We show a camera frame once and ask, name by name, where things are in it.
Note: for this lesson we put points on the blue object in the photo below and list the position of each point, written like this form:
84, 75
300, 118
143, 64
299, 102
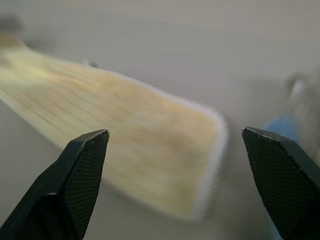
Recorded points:
283, 126

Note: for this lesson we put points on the blurred grey metallic object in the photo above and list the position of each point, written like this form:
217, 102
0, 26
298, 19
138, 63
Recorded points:
303, 100

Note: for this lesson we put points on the light wooden cutting board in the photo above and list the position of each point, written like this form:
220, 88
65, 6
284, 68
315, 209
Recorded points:
110, 120

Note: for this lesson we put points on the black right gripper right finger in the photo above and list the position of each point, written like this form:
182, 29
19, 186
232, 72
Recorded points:
282, 180

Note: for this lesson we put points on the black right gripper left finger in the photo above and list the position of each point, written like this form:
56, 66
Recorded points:
62, 195

